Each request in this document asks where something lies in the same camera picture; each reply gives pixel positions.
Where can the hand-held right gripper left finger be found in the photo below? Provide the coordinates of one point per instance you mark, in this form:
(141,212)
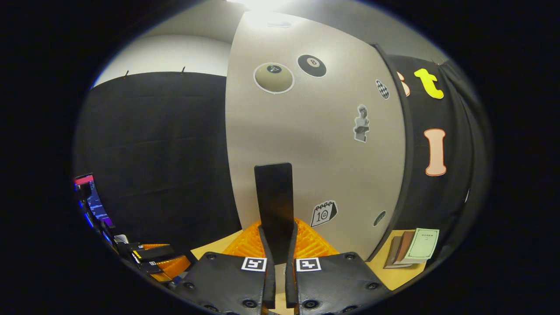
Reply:
(227,280)

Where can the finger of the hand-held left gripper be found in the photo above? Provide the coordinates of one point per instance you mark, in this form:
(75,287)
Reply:
(155,252)
(173,267)

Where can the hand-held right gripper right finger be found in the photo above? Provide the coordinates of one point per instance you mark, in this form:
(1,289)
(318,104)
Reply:
(337,280)

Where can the beige cabinet door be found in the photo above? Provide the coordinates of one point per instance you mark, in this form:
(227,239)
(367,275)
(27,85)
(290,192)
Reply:
(315,166)

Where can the dark grey cabinet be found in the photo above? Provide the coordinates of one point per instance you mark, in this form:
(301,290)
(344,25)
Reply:
(409,175)

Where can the lit computer screen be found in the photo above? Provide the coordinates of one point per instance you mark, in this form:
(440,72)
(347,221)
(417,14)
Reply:
(92,203)

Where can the brown book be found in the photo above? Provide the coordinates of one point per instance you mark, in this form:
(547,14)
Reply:
(403,247)

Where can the green notebook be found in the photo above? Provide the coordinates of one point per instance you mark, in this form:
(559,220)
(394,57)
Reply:
(422,245)

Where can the black backdrop cloth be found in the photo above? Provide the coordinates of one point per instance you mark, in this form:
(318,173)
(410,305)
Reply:
(157,153)

